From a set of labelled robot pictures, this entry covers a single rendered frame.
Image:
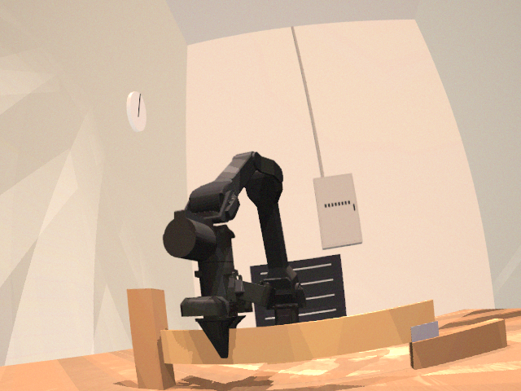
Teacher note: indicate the long wooden rail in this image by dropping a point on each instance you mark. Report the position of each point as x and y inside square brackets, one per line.
[300, 341]

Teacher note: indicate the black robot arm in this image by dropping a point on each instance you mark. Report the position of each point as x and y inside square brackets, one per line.
[191, 234]

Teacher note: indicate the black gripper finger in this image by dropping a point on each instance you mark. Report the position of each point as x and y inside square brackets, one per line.
[217, 331]
[237, 321]

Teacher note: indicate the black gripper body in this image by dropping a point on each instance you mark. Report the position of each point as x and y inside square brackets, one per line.
[214, 282]

